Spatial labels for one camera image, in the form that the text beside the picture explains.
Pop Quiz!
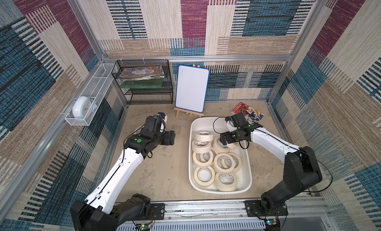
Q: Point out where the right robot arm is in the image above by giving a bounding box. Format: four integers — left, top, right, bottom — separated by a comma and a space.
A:
220, 124, 322, 216

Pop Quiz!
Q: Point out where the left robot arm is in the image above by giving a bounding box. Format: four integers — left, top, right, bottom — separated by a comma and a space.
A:
70, 131, 176, 231

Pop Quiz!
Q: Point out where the white wire wall basket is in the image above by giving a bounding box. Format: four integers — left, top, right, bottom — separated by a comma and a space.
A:
65, 63, 114, 126

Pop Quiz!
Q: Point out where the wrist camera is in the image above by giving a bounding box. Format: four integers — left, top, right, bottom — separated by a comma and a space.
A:
225, 112, 249, 132
157, 112, 168, 133

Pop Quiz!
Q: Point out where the blue framed whiteboard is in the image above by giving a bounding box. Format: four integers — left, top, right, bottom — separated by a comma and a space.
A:
175, 65, 210, 113

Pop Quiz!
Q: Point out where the black wire shelf rack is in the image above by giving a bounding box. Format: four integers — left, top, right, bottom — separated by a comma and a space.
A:
112, 59, 174, 105

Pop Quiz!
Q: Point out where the red manga book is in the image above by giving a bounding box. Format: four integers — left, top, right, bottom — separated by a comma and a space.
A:
231, 102, 265, 123

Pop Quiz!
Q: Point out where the masking tape roll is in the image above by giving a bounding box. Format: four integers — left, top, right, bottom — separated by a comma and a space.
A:
193, 166, 215, 187
192, 152, 214, 168
134, 124, 144, 135
214, 173, 238, 192
212, 136, 239, 154
213, 153, 235, 174
191, 140, 211, 154
229, 153, 242, 173
194, 131, 214, 142

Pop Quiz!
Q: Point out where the colourful magazine on shelf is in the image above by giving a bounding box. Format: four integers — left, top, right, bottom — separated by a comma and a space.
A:
119, 66, 165, 81

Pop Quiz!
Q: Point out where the white alarm clock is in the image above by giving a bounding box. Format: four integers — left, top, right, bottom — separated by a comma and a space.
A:
72, 96, 97, 119

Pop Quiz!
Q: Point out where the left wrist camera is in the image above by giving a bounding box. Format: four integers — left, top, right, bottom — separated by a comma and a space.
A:
157, 112, 168, 133

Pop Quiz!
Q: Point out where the white plastic storage box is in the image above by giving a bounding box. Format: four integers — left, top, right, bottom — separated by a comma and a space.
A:
189, 117, 253, 195

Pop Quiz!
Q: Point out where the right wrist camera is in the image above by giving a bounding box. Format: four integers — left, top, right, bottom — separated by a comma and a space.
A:
225, 112, 249, 132

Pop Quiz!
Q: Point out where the green book on shelf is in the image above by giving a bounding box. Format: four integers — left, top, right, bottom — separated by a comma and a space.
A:
120, 79, 164, 89

